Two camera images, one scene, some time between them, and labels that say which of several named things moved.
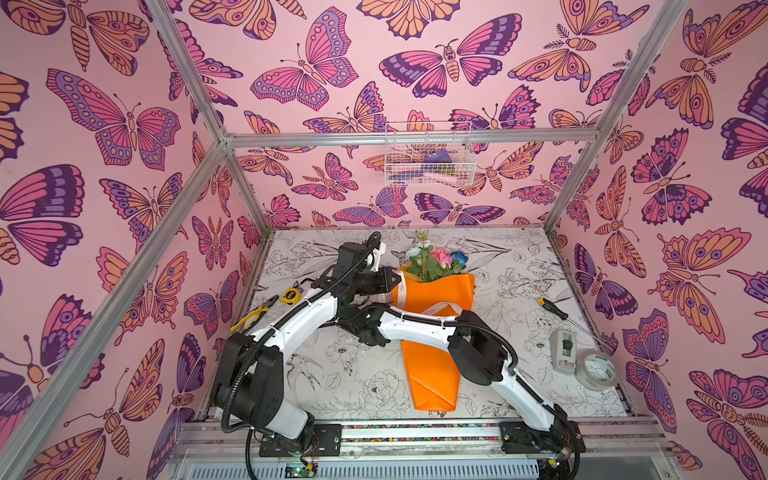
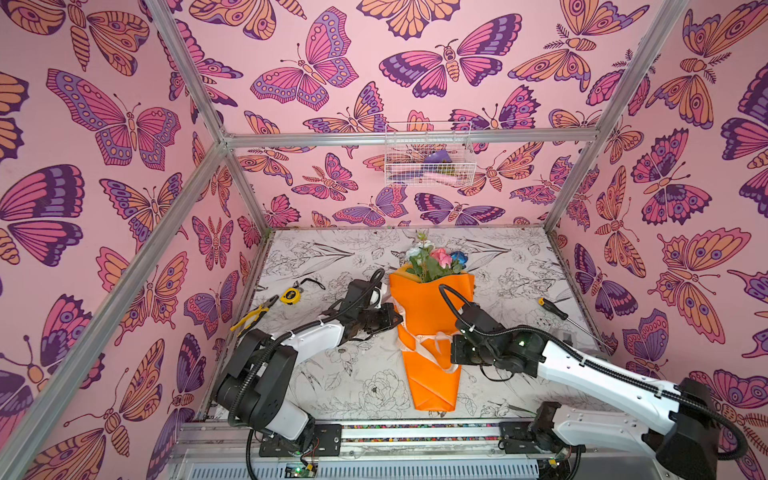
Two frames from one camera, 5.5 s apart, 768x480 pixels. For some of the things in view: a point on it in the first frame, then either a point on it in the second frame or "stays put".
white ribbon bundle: (402, 297) -> (414, 343)
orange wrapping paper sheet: (435, 368) stays put
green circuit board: (298, 470) stays put
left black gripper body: (369, 284) -> (374, 321)
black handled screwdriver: (564, 316) stays put
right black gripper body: (349, 312) -> (459, 349)
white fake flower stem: (419, 253) stays put
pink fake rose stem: (443, 256) stays put
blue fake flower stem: (459, 260) stays put
